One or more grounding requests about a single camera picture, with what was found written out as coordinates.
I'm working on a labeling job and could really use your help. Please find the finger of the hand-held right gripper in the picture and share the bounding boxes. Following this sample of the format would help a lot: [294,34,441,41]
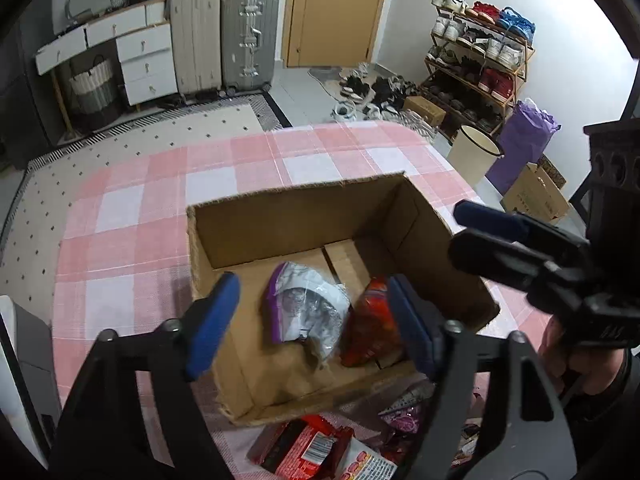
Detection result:
[454,200,591,261]
[447,230,566,293]

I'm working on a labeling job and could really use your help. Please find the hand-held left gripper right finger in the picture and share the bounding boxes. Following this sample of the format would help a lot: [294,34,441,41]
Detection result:
[387,275,576,480]

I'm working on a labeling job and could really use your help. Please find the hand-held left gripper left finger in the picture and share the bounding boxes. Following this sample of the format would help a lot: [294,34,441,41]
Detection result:
[47,272,241,480]

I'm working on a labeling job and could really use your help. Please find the red orange snack bag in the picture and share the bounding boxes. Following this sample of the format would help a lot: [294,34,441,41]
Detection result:
[340,276,407,368]

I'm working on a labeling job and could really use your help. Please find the brown cardboard box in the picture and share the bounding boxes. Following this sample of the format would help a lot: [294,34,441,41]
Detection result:
[186,171,501,423]

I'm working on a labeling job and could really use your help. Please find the person's right forearm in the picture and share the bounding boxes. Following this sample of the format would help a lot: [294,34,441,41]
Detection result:
[570,347,640,461]

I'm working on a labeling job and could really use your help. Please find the person's right hand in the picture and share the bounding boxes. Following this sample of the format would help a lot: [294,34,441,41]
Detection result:
[540,317,626,396]

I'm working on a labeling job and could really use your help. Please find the open cardboard carton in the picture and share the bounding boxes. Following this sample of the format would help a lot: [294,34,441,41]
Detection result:
[501,160,571,226]

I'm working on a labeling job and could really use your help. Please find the white waste bin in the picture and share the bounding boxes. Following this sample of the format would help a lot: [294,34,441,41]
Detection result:
[447,124,505,188]

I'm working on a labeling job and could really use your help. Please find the purple colourful snack bag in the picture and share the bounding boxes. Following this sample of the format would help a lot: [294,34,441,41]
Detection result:
[380,382,483,466]

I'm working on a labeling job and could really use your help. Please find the purple silver snack bag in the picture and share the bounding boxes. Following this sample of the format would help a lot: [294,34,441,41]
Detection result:
[264,261,352,365]

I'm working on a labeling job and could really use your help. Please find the small brown box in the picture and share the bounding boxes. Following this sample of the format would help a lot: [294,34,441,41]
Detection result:
[402,95,447,128]

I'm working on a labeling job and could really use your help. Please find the rows of shelved shoes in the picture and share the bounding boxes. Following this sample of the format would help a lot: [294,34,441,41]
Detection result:
[430,0,536,133]

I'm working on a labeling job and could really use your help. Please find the pink checked tablecloth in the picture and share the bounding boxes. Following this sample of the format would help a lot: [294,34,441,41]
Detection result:
[52,120,551,480]

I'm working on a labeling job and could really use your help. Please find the white red dotted snack packet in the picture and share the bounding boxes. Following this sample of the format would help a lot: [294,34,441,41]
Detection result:
[334,439,400,480]

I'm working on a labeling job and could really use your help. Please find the wooden shoe rack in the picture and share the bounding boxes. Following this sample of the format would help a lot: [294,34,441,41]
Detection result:
[417,2,536,136]

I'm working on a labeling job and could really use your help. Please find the pile of shoes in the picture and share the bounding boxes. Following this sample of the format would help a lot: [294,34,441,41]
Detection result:
[332,62,421,121]

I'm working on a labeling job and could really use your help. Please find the white grey cabinet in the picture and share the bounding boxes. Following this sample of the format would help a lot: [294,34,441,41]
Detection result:
[0,294,63,461]

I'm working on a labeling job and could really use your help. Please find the beige dotted rug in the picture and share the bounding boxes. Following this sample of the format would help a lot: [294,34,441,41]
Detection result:
[0,92,293,306]

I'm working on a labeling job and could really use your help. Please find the grey door mat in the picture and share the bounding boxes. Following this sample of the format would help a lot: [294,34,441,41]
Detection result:
[307,65,351,101]

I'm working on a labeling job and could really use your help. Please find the wooden door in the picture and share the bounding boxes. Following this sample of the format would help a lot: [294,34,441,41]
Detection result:
[281,0,393,68]

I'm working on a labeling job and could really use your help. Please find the woven laundry basket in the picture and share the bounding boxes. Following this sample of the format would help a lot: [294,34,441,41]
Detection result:
[67,55,121,126]

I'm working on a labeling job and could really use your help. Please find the white drawer dresser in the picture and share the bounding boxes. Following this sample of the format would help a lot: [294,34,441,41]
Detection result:
[35,0,178,107]

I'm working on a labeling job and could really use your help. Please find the beige suitcase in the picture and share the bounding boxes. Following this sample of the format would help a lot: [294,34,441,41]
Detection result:
[169,0,223,101]

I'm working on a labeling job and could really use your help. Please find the silver suitcase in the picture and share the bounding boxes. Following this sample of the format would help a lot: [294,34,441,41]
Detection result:
[220,0,280,96]

